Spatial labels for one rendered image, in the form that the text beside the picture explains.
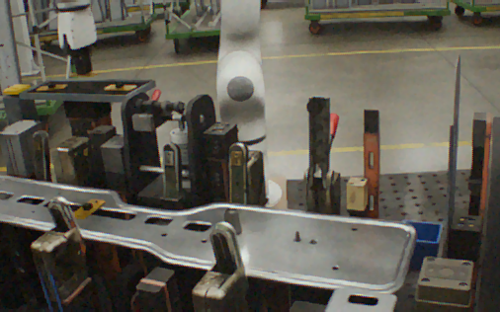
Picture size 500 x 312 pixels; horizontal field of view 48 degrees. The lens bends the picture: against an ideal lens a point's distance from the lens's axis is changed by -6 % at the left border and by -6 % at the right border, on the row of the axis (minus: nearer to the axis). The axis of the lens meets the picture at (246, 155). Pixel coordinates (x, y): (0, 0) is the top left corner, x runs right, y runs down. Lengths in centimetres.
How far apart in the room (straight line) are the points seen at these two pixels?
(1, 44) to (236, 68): 407
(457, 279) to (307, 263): 27
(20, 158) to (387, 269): 96
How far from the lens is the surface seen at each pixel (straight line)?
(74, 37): 154
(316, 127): 113
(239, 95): 146
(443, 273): 88
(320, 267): 99
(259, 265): 101
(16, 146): 154
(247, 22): 149
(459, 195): 190
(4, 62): 541
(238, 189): 123
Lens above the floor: 155
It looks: 22 degrees down
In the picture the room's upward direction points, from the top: 5 degrees counter-clockwise
